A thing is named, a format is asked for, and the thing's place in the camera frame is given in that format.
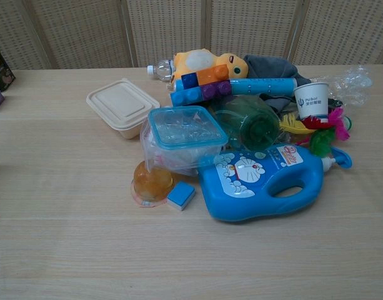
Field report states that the beige lidded food box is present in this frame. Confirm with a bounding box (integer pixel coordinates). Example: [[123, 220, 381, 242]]
[[86, 77, 161, 140]]

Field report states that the dark green printed box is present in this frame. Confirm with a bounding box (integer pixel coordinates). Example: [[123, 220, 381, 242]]
[[0, 49, 16, 93]]

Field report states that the clear container with blue lid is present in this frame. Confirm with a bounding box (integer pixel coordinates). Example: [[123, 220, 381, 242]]
[[147, 105, 229, 171]]

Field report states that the clear zip plastic bag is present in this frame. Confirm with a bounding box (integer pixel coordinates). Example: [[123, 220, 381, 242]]
[[139, 120, 199, 176]]

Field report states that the blue and white eraser block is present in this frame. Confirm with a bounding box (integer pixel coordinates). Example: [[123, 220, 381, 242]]
[[166, 182, 197, 212]]

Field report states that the orange jelly cup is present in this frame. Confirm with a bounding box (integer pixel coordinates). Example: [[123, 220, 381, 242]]
[[130, 160, 177, 209]]

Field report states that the light blue toy building block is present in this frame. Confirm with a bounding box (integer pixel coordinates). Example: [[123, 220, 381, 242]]
[[169, 86, 205, 107]]

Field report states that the purple toy building block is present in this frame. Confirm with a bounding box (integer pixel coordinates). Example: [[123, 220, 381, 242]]
[[200, 80, 233, 102]]

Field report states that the blue cartoon detergent bottle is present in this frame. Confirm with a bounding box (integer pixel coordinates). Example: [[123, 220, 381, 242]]
[[197, 144, 354, 223]]

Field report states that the dark blue toy building block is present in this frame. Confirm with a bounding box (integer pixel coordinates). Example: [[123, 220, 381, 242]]
[[181, 72, 200, 90]]

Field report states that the green transparent plastic bottle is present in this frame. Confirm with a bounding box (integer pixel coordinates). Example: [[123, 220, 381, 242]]
[[209, 94, 281, 153]]

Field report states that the orange toy building block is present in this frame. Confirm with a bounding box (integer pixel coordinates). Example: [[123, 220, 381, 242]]
[[196, 64, 231, 86]]

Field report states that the clear plastic water bottle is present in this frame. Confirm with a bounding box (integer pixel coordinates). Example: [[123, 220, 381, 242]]
[[147, 58, 177, 84]]

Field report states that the yellow plush toy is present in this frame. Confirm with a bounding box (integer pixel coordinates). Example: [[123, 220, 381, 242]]
[[173, 49, 250, 81]]

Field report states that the light blue plastic tube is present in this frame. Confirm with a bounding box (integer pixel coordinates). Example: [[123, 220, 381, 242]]
[[174, 77, 297, 95]]

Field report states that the grey cloth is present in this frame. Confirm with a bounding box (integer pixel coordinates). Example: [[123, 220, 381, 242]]
[[242, 54, 312, 111]]

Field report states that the white printed paper cup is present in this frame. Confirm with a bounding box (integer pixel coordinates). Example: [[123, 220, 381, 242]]
[[292, 81, 331, 123]]

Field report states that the colourful feather shuttlecock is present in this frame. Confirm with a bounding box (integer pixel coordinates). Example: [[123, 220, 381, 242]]
[[278, 106, 355, 158]]

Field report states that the wooden rattan folding screen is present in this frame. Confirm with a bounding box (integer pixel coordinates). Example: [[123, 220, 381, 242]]
[[0, 0, 383, 70]]

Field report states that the crumpled clear plastic wrap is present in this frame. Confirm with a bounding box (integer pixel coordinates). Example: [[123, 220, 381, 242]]
[[326, 64, 374, 109]]

